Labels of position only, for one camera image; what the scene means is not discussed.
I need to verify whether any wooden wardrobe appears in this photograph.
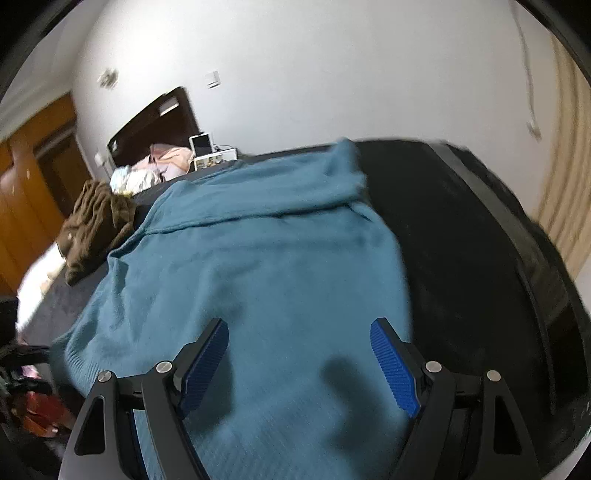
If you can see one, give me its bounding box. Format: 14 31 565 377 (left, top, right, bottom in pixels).
1 93 76 295

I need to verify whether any white tablet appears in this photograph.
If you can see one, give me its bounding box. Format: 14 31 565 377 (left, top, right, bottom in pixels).
188 133 214 157

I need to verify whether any dark wooden headboard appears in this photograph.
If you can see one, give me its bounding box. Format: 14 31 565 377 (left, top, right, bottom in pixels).
107 87 199 167

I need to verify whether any wall socket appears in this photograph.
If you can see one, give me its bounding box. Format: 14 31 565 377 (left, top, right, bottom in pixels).
97 69 118 90

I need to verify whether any white hanging cable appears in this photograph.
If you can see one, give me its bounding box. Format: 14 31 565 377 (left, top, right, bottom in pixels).
507 0 544 142

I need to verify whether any blue fleece sweater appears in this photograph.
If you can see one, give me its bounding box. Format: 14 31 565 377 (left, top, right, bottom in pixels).
51 140 412 479

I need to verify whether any white clothes pile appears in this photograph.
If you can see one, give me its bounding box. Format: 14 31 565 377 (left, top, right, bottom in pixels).
109 166 161 196

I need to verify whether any pink striped pillow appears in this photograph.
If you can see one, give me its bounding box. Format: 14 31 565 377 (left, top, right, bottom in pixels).
131 143 194 181

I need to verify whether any brown fleece garment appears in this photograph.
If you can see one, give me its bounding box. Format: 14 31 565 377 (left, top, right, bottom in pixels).
55 180 136 286

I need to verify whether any cream curtain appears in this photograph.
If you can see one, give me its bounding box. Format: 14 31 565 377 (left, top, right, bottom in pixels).
535 38 590 278

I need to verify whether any white wall switch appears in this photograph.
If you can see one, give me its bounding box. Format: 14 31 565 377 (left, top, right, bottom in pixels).
204 71 221 89

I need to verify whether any photo collage frame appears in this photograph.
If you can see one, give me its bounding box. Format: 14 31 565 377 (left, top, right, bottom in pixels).
192 148 238 171

